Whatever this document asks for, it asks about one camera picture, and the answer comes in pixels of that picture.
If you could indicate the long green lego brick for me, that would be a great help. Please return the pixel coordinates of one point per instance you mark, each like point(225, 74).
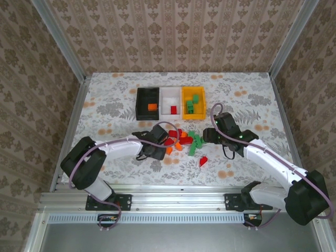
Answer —
point(193, 149)

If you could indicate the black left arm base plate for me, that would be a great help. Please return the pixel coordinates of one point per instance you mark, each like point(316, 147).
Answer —
point(126, 202)

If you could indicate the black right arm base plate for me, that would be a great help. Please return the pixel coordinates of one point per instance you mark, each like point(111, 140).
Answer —
point(231, 202)

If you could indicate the aluminium frame post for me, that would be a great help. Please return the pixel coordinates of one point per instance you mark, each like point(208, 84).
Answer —
point(61, 42)
point(292, 39)

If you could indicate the white plastic bin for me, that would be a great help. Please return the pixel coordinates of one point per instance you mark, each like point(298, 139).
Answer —
point(166, 110)

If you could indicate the grey sheet metal shelf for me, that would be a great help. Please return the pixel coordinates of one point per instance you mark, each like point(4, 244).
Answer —
point(170, 239)

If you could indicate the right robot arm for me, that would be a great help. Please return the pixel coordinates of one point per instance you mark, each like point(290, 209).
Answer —
point(270, 160)

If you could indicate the floral tablecloth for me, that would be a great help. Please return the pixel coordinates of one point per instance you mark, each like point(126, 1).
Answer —
point(157, 173)

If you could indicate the black plastic bin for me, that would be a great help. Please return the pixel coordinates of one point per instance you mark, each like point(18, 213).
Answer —
point(143, 113)

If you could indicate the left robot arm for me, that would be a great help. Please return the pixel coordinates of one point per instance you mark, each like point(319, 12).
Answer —
point(118, 149)

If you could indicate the black electronics board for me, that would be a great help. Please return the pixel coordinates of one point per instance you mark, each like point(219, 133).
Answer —
point(107, 219)
point(253, 219)

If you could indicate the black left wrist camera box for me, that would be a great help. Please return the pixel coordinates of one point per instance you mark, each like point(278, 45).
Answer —
point(160, 133)

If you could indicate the aluminium mounting rail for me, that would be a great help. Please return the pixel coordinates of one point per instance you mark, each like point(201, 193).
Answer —
point(178, 199)

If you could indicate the yellow plastic bin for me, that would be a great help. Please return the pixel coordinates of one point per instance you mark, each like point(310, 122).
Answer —
point(200, 110)

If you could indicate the red curved lego brick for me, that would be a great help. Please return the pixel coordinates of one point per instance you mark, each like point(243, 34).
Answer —
point(169, 142)

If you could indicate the aluminium table side rail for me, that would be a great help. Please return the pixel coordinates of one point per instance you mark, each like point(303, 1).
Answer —
point(75, 118)
point(285, 118)

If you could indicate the large red lego brick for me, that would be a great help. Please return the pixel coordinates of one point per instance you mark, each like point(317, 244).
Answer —
point(186, 140)

